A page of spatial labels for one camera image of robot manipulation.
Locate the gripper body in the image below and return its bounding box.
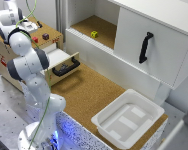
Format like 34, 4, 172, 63
20, 18, 39, 33

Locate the purple block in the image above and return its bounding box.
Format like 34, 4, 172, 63
41, 32, 51, 41

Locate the wooden drawer box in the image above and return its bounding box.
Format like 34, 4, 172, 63
0, 15, 65, 93

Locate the wooden drawer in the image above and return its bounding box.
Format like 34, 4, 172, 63
42, 46, 82, 86

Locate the yellow block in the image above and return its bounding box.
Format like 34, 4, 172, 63
90, 30, 99, 39

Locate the white cabinet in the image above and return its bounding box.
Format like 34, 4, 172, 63
64, 0, 188, 108

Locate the white sliding door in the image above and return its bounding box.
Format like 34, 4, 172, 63
113, 6, 188, 90

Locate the white plastic box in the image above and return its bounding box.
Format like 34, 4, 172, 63
90, 88, 166, 150

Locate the black drawer handle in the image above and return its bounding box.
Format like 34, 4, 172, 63
51, 56, 81, 78

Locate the green cable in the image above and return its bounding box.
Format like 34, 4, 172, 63
14, 0, 53, 150

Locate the black door handle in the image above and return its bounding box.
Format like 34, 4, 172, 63
138, 31, 155, 65

